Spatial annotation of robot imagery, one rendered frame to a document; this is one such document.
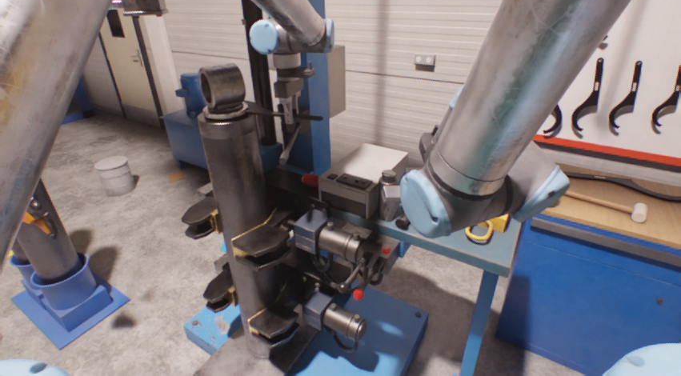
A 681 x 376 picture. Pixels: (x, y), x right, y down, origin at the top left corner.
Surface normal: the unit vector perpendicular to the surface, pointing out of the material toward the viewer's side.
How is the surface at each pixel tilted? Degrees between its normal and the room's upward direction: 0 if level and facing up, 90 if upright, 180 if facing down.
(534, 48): 102
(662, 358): 5
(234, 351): 0
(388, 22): 90
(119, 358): 0
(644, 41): 90
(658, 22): 90
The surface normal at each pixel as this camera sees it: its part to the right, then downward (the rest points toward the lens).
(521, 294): -0.52, 0.40
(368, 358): -0.02, -0.89
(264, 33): -0.29, 0.44
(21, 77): 0.84, -0.05
